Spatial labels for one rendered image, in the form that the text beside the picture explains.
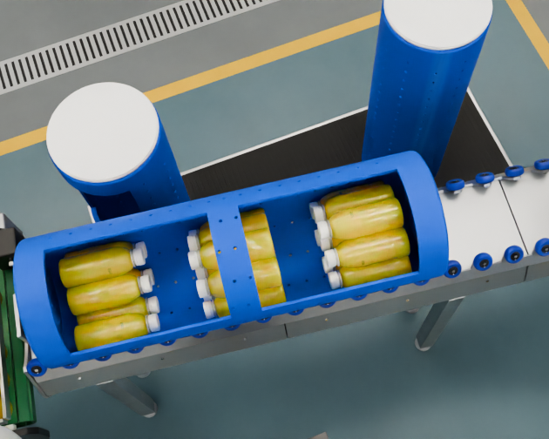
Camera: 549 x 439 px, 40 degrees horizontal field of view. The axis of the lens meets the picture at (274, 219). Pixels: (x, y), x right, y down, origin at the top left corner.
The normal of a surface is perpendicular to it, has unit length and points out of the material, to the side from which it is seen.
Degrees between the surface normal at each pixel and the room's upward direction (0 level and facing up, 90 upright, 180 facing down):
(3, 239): 0
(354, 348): 0
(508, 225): 0
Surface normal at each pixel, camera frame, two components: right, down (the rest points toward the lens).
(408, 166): -0.14, -0.73
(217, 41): -0.04, -0.38
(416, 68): -0.36, 0.87
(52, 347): 0.18, 0.60
